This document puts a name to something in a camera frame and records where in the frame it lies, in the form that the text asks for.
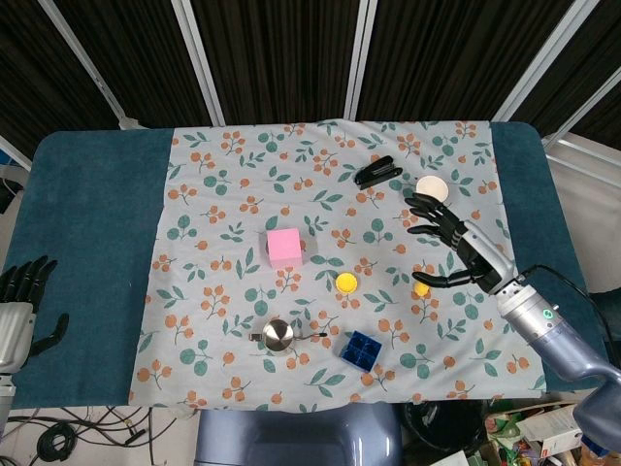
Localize black floor cables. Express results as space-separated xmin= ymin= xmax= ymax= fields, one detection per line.
xmin=9 ymin=405 xmax=195 ymax=465

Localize blue building block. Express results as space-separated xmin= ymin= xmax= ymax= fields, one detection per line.
xmin=339 ymin=330 xmax=383 ymax=372

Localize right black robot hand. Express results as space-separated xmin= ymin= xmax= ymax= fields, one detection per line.
xmin=405 ymin=191 xmax=516 ymax=296

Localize black folding screen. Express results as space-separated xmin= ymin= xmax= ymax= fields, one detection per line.
xmin=0 ymin=0 xmax=621 ymax=169

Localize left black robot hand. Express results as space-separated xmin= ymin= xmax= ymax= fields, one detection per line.
xmin=0 ymin=255 xmax=70 ymax=375

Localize teal table cover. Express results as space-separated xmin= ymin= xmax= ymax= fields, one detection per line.
xmin=0 ymin=119 xmax=610 ymax=412

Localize white paper cup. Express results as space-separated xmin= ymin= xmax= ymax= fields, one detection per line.
xmin=415 ymin=175 xmax=449 ymax=202

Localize floral tablecloth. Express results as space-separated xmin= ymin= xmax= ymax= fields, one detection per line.
xmin=127 ymin=117 xmax=548 ymax=413

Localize black waste bin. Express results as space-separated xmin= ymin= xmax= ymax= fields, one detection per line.
xmin=401 ymin=400 xmax=489 ymax=460

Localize pink cube block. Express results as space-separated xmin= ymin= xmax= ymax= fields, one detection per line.
xmin=265 ymin=227 xmax=306 ymax=269

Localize small metal saucepan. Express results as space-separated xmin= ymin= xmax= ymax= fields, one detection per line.
xmin=248 ymin=317 xmax=328 ymax=357

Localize black stapler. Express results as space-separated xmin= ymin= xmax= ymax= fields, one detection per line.
xmin=353 ymin=154 xmax=402 ymax=190

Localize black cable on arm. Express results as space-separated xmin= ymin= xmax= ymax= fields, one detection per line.
xmin=514 ymin=264 xmax=617 ymax=363

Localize blue-grey robot torso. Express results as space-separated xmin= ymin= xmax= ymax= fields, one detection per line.
xmin=195 ymin=400 xmax=404 ymax=466

